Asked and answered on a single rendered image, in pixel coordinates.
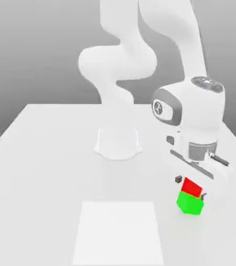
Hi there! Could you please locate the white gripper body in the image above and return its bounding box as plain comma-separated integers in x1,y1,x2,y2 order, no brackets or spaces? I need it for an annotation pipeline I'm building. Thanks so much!
169,149,234,184

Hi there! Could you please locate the small red cube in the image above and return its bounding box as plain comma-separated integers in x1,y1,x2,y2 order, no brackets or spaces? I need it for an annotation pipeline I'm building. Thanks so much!
180,177,203,198

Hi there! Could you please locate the small green cube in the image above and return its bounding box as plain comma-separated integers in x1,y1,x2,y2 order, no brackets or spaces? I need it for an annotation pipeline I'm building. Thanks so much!
176,191,205,216

